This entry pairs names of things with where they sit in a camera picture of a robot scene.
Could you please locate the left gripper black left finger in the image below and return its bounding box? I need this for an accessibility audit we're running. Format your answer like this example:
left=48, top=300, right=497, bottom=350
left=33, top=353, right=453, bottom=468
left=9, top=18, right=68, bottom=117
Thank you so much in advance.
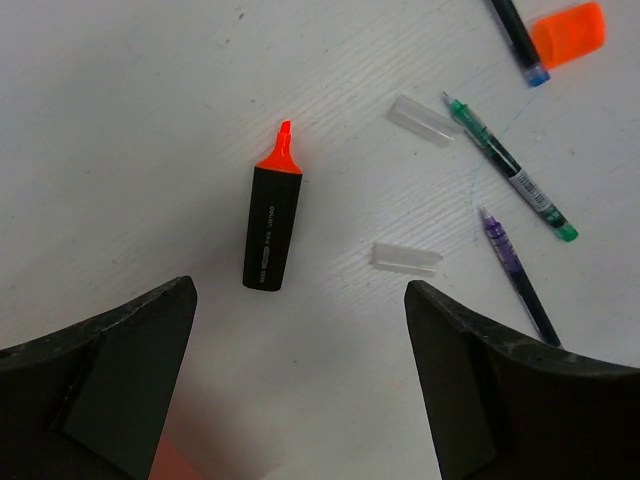
left=1, top=276, right=197, bottom=479

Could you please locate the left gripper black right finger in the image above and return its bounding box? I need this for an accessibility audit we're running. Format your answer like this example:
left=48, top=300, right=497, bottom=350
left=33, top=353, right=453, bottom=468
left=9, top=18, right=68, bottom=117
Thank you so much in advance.
left=404, top=280, right=639, bottom=479

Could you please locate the purple pen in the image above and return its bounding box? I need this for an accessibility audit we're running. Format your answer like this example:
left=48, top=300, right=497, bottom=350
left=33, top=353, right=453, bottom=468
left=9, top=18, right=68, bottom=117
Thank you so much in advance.
left=479, top=207, right=563, bottom=348

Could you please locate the clear pen cap lower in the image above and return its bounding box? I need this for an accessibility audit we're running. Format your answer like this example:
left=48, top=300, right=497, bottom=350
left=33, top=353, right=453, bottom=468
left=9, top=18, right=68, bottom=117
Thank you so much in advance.
left=371, top=242, right=443, bottom=277

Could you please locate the clear pen cap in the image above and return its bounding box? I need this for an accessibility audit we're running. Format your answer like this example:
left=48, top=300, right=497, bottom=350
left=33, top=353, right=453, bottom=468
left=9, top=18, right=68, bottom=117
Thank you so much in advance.
left=371, top=242, right=443, bottom=277
left=387, top=95, right=463, bottom=147

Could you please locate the green pen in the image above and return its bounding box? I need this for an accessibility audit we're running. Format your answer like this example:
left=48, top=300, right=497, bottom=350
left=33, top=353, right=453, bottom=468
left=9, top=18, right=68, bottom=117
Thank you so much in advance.
left=443, top=93, right=579, bottom=242

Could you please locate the uncapped orange highlighter black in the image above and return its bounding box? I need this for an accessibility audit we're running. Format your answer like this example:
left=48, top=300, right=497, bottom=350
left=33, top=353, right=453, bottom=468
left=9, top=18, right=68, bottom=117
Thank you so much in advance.
left=242, top=120, right=303, bottom=292

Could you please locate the clear pen cap upper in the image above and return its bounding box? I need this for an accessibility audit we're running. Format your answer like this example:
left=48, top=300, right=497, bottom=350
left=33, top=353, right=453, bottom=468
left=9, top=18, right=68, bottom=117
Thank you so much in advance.
left=387, top=95, right=463, bottom=147

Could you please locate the blue pen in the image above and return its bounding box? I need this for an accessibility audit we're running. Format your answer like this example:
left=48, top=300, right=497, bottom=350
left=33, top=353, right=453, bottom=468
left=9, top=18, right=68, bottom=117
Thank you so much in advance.
left=490, top=0, right=550, bottom=88

